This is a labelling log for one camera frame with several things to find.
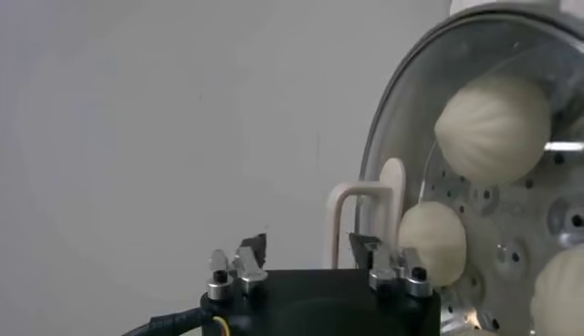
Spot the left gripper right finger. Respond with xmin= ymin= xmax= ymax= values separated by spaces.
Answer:
xmin=349 ymin=232 xmax=434 ymax=298

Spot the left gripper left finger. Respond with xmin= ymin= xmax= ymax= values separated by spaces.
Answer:
xmin=207 ymin=233 xmax=270 ymax=300

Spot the glass pot lid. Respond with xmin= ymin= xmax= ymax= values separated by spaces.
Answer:
xmin=325 ymin=2 xmax=584 ymax=336

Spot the white steamed baozi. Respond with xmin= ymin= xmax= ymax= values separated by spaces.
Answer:
xmin=398 ymin=200 xmax=467 ymax=289
xmin=528 ymin=244 xmax=584 ymax=336
xmin=433 ymin=72 xmax=553 ymax=186

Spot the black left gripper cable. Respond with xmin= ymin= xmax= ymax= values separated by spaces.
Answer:
xmin=120 ymin=308 xmax=215 ymax=336

